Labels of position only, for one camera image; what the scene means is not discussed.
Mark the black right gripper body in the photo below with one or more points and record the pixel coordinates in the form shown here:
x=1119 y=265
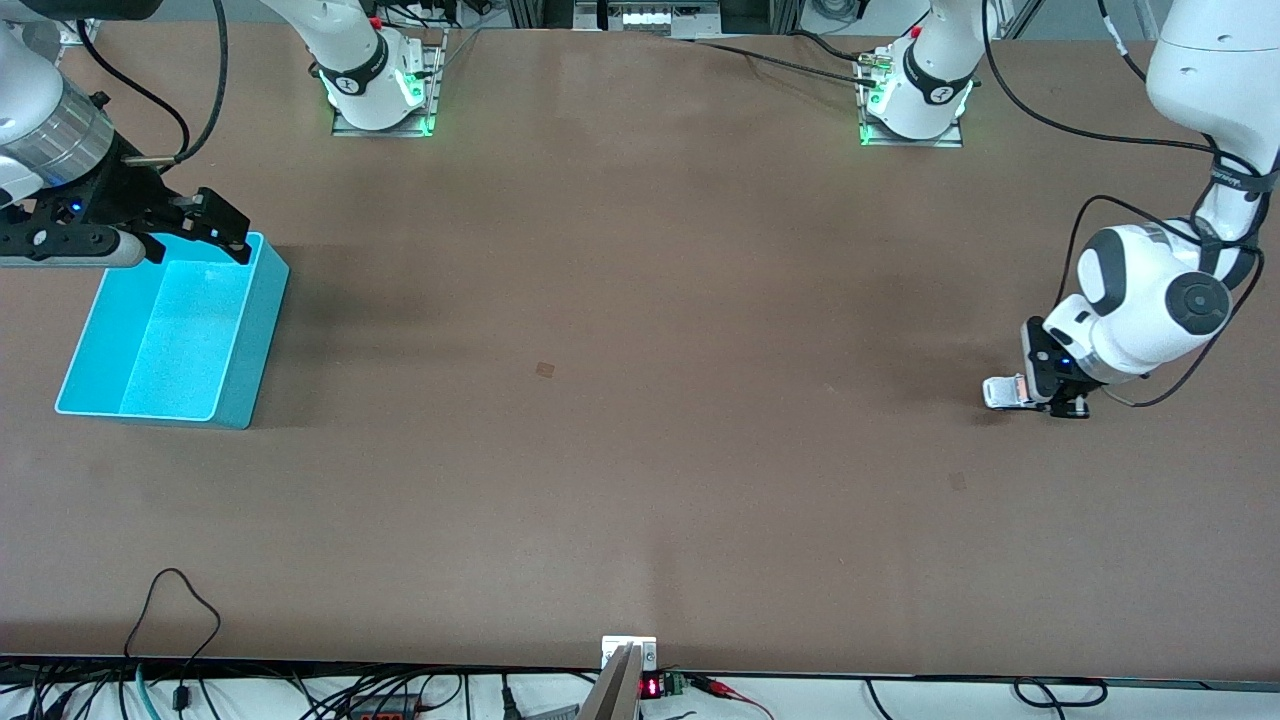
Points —
x=137 y=190

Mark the white toy jeep black roof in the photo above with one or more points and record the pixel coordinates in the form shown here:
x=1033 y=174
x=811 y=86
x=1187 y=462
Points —
x=1000 y=392

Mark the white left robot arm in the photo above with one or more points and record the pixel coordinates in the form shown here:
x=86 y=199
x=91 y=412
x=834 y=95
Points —
x=1150 y=300

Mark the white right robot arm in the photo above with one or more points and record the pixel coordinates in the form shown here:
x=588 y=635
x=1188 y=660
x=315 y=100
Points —
x=360 y=60

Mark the turquoise plastic bin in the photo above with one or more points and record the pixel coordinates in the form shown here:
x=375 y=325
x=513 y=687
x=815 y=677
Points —
x=170 y=350

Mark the red clip lead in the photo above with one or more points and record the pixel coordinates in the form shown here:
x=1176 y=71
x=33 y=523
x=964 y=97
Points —
x=715 y=686

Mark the lit equipment rack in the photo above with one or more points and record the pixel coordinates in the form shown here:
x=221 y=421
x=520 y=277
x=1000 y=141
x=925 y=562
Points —
x=650 y=18

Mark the red digit display module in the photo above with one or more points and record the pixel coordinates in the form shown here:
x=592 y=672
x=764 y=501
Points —
x=652 y=687

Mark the orange connector strip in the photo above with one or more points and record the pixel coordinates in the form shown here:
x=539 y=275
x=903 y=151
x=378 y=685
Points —
x=385 y=712

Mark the white mounting plate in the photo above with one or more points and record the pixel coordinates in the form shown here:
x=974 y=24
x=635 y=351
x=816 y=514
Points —
x=612 y=645

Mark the black power plug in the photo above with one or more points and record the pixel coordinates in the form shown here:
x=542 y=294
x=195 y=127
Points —
x=507 y=700

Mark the aluminium corner post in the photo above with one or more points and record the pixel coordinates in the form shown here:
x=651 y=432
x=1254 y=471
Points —
x=80 y=32

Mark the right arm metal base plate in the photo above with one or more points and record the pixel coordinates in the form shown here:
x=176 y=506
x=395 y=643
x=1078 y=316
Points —
x=400 y=131

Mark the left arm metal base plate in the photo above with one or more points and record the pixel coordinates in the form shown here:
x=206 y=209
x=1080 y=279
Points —
x=950 y=141

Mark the grey metal camera bar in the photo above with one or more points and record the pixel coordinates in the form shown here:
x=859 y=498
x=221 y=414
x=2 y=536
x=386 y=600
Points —
x=615 y=695

